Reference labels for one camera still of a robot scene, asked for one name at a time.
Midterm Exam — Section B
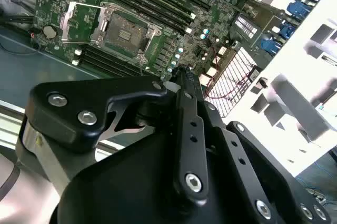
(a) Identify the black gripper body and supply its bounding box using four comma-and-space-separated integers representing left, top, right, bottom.
48, 98, 254, 224

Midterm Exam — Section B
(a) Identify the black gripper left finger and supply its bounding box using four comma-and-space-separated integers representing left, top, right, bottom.
25, 65, 210, 202

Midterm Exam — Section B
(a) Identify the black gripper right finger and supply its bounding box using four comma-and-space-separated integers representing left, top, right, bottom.
187, 67, 333, 224

